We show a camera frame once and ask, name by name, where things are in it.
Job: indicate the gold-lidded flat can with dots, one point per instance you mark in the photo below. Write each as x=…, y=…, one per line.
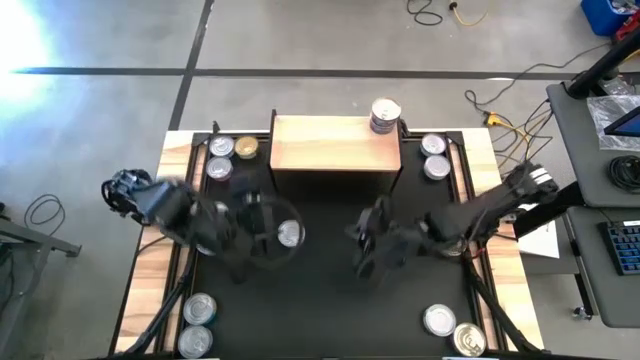
x=246, y=147

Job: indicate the white paper sheet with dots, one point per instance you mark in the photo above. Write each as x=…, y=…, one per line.
x=542, y=242

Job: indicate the tablet with blue screen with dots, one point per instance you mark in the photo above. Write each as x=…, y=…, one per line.
x=627, y=124

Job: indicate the red can with fish picture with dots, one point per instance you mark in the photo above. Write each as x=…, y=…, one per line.
x=219, y=168

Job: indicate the grey metal stand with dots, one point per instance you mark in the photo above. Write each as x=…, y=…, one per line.
x=30, y=239

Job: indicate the caster wheel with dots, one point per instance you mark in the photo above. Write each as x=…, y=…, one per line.
x=580, y=313

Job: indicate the dark blue tuna can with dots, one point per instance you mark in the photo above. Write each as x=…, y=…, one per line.
x=195, y=342
x=291, y=233

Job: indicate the grey-labelled tin can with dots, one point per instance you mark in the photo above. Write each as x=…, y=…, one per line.
x=221, y=146

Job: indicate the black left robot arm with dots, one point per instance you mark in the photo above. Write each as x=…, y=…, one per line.
x=165, y=205

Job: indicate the teal can with yellow print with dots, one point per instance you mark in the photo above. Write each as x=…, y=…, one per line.
x=199, y=309

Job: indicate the yellow power plug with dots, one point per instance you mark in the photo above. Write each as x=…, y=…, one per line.
x=492, y=119

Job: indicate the black desk leg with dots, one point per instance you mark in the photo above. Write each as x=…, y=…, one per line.
x=547, y=210

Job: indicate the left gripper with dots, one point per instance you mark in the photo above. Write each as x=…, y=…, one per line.
x=252, y=220

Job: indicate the silver-lidded tin can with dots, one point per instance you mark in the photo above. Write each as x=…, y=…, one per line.
x=439, y=320

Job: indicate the blue-labelled tin can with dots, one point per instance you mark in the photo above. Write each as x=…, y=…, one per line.
x=433, y=144

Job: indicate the red can with barcode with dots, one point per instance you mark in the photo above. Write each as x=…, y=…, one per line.
x=205, y=250

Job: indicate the gold-lidded tin can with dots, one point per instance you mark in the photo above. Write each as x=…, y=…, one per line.
x=468, y=339

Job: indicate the clear plastic sheet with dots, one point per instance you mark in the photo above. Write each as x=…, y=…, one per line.
x=600, y=130

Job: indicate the green can with barcode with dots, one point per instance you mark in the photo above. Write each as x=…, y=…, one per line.
x=221, y=206

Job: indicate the green-grey labelled tin can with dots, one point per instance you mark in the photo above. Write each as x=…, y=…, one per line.
x=436, y=167

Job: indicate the wooden shelf with black frame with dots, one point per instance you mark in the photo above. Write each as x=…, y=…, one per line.
x=335, y=145

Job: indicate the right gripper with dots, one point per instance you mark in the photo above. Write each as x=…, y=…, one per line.
x=380, y=245

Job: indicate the backlit keyboard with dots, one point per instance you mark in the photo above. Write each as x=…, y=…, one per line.
x=622, y=246

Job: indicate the blue plastic bin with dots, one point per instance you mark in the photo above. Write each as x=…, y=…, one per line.
x=602, y=15

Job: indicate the grey desk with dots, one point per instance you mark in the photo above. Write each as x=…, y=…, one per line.
x=590, y=280
x=575, y=150

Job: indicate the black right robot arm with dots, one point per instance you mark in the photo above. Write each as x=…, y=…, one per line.
x=500, y=200

